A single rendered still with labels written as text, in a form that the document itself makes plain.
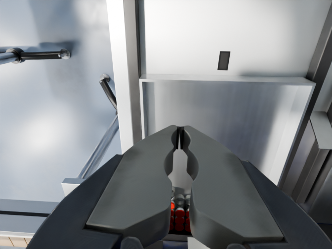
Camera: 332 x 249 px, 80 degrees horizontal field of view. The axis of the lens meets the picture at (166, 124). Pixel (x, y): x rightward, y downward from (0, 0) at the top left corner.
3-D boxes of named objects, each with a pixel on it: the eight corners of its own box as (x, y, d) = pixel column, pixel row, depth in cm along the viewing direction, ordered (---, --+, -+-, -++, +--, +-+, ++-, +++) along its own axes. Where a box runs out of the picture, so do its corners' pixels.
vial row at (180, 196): (243, 203, 46) (250, 221, 42) (165, 199, 46) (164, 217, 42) (245, 196, 45) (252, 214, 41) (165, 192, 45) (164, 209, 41)
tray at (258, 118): (256, 218, 48) (262, 231, 45) (148, 212, 49) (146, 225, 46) (303, 77, 32) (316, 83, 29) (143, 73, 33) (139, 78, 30)
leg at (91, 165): (131, 117, 127) (78, 228, 60) (117, 116, 128) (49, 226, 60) (131, 103, 123) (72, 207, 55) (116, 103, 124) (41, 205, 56)
